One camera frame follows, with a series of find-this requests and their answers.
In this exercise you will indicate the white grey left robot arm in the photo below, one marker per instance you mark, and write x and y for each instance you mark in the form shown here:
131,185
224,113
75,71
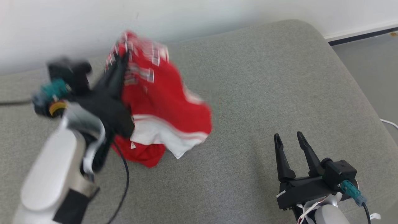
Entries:
49,174

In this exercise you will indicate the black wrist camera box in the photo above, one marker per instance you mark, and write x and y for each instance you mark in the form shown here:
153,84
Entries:
339,171
70,73

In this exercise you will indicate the red garment striped white trim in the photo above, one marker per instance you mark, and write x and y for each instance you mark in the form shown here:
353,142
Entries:
161,99

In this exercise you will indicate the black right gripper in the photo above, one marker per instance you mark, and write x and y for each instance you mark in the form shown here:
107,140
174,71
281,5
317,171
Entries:
301,191

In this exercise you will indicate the teal camera connector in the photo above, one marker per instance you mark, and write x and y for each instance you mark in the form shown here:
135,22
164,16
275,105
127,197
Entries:
54,88
349,188

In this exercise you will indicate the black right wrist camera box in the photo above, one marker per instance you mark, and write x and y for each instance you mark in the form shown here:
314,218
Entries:
339,171

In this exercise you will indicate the teal right camera connector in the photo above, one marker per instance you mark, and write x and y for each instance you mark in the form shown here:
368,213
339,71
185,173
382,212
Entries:
349,188

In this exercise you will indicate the teal left camera connector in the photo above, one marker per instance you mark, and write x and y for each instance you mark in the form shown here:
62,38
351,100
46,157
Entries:
54,88

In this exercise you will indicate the yellow ringed plug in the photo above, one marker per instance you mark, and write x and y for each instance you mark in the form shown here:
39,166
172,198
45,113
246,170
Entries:
57,107

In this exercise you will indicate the white black wall baseboard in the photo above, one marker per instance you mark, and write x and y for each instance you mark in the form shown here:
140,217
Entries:
357,35

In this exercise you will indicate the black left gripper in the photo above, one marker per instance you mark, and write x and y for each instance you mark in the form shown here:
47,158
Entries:
108,112

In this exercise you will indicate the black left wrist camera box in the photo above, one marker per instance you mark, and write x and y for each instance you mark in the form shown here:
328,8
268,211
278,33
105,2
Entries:
70,73

